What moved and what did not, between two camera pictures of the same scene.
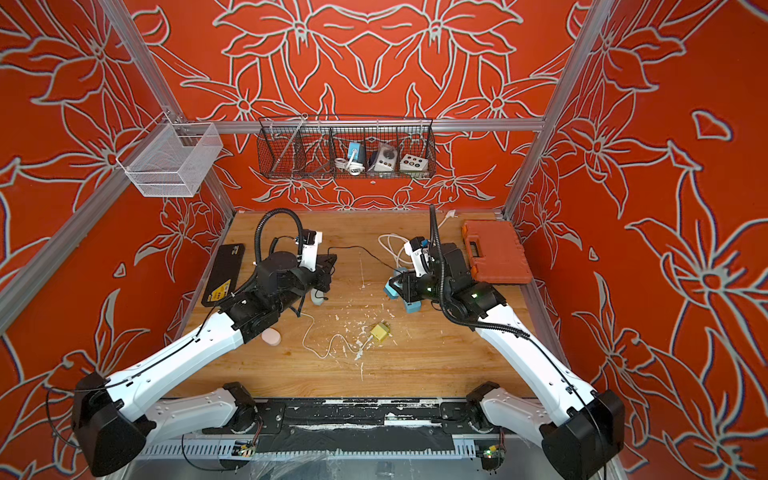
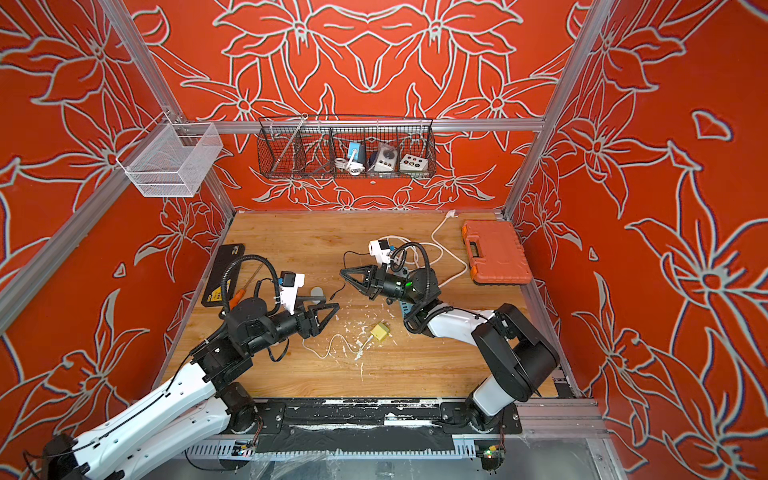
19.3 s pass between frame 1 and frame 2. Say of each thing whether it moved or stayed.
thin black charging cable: moved
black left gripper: moved
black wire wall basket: stayed
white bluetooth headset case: stayed
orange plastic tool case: stayed
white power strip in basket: stayed
